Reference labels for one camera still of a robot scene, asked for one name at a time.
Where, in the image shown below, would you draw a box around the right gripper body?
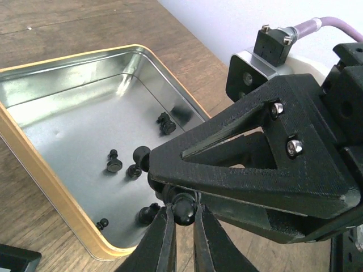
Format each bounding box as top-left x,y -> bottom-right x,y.
320,42 -> 362,240

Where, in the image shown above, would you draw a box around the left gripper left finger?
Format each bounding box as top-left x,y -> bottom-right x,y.
116,205 -> 176,272

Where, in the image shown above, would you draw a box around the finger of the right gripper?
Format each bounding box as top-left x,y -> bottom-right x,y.
149,74 -> 361,219
197,192 -> 312,244

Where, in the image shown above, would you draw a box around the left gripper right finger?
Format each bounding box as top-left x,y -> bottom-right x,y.
193,205 -> 257,272

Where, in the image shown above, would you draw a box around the black chess pieces in tin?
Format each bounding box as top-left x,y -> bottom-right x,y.
105,112 -> 176,226

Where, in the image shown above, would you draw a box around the black bishop piece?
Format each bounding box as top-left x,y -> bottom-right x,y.
154,182 -> 199,227

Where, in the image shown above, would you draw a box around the black and white chessboard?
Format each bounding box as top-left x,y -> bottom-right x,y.
1,244 -> 42,272

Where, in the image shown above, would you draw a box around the gold metal tin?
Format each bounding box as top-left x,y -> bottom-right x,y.
1,44 -> 209,261

